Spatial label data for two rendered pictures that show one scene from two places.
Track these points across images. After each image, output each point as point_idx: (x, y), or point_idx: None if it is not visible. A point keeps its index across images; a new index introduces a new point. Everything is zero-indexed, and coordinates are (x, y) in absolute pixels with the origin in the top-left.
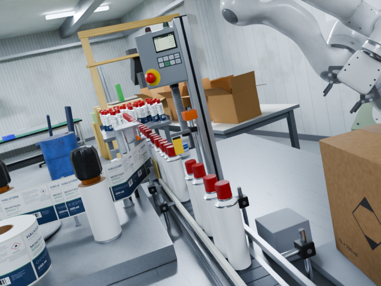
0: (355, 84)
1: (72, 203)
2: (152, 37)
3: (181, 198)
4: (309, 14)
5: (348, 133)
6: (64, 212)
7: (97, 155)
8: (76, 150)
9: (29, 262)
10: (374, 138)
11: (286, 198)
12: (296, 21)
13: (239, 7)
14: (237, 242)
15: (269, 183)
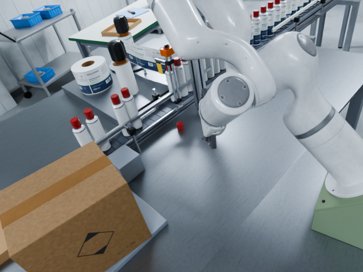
0: (201, 121)
1: (141, 61)
2: None
3: (170, 97)
4: (226, 18)
5: (96, 151)
6: (139, 63)
7: (120, 49)
8: (109, 42)
9: (88, 85)
10: (73, 167)
11: (203, 148)
12: (209, 20)
13: None
14: None
15: (233, 129)
